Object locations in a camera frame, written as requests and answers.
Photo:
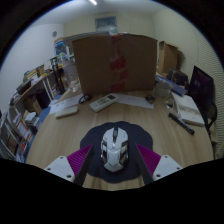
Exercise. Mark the large brown cardboard box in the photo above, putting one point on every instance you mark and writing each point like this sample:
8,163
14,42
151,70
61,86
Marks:
96,63

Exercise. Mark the black eyeglasses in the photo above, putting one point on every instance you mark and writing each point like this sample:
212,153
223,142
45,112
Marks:
85,98

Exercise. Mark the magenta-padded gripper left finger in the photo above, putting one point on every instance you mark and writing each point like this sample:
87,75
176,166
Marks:
60,168

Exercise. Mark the clear plastic cup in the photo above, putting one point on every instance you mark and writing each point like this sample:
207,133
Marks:
163,90

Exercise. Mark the black marker pen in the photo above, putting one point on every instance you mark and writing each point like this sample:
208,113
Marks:
181,123

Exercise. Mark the tall open cardboard box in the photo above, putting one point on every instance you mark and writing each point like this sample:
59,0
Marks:
168,56

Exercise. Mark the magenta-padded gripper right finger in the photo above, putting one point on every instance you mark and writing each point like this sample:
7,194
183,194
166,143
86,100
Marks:
166,166

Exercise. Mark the round wall clock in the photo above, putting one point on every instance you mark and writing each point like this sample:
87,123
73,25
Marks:
54,33

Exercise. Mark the cluttered shelf unit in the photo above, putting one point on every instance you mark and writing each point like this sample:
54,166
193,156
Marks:
20,126

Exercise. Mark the small black clip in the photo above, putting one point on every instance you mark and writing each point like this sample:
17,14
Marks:
150,98

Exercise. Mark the black bag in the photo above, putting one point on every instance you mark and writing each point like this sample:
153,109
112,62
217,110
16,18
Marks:
178,76

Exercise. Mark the white closed book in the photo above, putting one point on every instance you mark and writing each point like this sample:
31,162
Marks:
188,108

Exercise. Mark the clear plastic water jug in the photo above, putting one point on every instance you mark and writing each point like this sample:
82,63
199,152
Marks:
72,76

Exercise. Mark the black office chair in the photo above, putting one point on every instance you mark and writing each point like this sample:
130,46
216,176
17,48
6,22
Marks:
201,86

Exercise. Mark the dark grey mouse pad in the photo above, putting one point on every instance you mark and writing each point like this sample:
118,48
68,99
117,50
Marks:
91,140

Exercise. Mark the blue book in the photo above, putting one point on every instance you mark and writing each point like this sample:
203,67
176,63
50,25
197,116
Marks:
178,89

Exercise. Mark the white and black computer mouse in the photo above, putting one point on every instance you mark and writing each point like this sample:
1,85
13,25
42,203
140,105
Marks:
114,150

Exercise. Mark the small white flat case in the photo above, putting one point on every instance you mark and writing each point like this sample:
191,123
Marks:
66,111

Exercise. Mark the white paper sheet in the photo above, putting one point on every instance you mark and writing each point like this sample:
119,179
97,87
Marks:
133,100
63,101

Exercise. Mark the white remote control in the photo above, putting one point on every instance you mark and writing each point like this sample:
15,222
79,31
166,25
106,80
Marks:
103,102

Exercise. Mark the ceiling tube light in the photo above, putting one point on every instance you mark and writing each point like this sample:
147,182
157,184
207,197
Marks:
93,2

